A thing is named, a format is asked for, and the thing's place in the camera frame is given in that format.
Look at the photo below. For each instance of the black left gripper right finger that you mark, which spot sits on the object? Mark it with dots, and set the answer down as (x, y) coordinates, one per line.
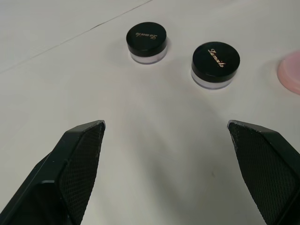
(264, 173)

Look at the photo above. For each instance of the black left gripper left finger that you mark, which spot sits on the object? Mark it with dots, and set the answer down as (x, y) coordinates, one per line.
(63, 178)

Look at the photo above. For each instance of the pink makeup sponge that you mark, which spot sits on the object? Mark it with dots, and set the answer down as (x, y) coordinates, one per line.
(290, 70)

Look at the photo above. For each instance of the black lidded compact jar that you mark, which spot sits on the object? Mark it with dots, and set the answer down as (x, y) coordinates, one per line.
(215, 63)
(146, 38)

